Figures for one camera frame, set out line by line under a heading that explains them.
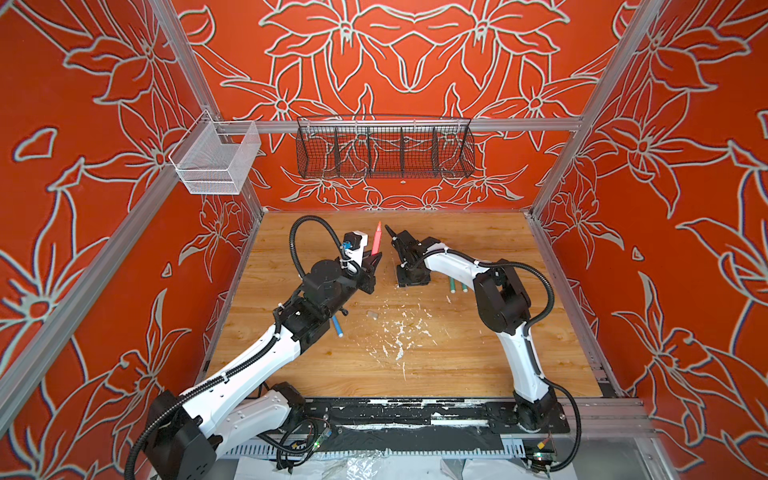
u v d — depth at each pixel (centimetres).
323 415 73
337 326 88
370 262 65
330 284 53
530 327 57
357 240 60
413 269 74
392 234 89
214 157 93
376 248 68
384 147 98
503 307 57
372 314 91
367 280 63
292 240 49
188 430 38
